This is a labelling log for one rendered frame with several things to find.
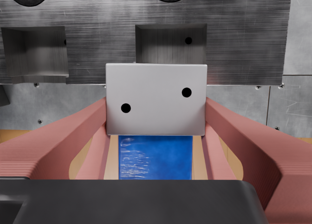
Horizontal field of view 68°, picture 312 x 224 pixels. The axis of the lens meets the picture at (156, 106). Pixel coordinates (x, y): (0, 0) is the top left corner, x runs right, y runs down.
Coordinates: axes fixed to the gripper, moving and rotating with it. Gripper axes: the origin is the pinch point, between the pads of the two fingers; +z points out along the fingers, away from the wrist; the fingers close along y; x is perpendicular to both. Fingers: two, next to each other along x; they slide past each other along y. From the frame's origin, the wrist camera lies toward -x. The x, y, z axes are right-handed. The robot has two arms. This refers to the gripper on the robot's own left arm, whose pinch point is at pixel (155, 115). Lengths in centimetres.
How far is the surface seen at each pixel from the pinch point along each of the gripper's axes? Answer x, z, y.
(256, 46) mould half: -1.4, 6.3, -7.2
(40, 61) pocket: 1.5, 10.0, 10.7
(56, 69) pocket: 2.1, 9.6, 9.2
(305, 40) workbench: 0.9, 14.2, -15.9
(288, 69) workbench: 3.8, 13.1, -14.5
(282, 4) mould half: -4.0, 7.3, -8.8
